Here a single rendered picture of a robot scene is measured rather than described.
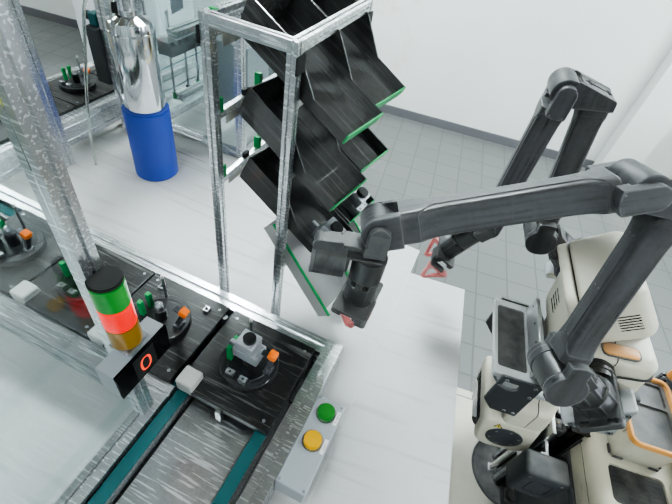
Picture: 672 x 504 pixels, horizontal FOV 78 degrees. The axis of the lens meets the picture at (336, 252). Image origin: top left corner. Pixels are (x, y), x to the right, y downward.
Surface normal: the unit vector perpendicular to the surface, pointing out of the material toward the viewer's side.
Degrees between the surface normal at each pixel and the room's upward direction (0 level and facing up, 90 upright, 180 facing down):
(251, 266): 0
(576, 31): 90
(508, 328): 0
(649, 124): 90
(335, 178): 25
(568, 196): 72
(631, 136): 90
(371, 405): 0
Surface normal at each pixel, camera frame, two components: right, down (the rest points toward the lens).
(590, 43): -0.27, 0.66
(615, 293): -0.09, 0.49
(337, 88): 0.48, -0.42
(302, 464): 0.14, -0.69
